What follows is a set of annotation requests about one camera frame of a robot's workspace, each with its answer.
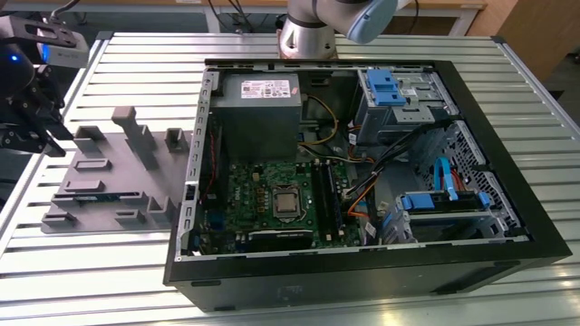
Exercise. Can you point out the metal disk bay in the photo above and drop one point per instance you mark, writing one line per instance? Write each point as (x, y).
(453, 217)

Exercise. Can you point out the wooden cabinet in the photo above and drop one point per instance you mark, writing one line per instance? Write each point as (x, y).
(535, 34)

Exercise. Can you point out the hard disk in blue carrier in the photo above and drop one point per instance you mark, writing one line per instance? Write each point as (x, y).
(419, 202)

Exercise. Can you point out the black open PC case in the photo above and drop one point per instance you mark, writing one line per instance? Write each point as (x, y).
(363, 271)

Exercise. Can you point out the green motherboard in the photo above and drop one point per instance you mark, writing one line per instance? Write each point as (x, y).
(247, 190)

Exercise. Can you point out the black RAM slot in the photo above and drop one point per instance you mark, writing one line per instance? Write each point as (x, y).
(320, 200)

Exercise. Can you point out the black graphics card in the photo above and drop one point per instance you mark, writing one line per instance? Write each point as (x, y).
(280, 241)

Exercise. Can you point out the blue optical drive latch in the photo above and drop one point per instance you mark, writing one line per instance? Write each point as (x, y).
(385, 91)

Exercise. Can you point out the CPU socket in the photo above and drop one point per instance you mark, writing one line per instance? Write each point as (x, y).
(287, 186)

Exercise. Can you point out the grey parts rack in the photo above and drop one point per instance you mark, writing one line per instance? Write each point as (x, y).
(113, 176)

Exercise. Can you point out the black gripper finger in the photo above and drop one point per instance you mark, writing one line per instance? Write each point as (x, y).
(45, 98)
(17, 139)

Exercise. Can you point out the grey power supply unit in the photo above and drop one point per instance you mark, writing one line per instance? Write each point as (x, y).
(257, 129)

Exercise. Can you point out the silver CPU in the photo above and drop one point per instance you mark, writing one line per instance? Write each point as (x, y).
(285, 203)

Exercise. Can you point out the metal optical drive cage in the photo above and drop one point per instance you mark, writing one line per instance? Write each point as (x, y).
(416, 115)

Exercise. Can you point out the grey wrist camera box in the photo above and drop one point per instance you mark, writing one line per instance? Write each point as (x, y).
(68, 56)

